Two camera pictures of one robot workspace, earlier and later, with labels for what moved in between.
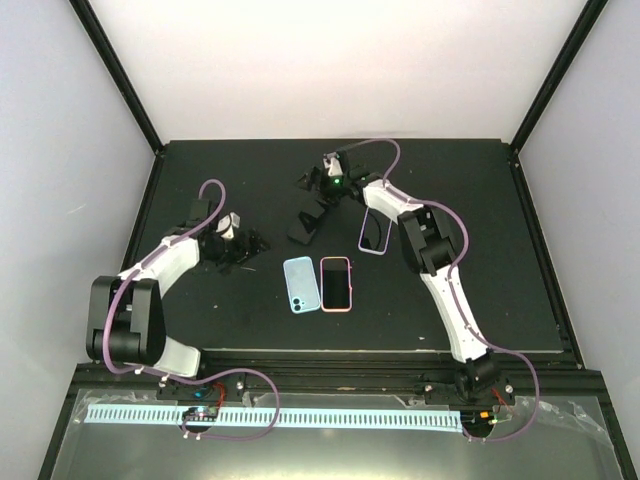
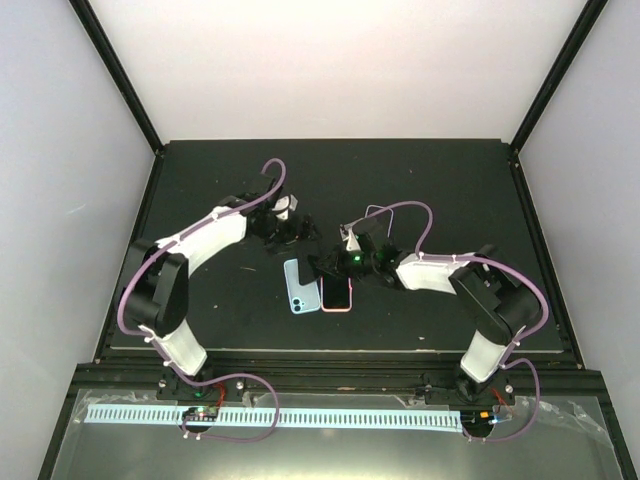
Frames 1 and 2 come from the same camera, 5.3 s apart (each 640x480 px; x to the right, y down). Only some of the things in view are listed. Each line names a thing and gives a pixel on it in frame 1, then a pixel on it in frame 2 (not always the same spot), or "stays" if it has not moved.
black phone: [311, 206] -> [309, 270]
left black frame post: [114, 61] stays
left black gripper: [244, 250] -> [294, 235]
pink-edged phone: [335, 284] stays
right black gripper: [322, 186] -> [340, 267]
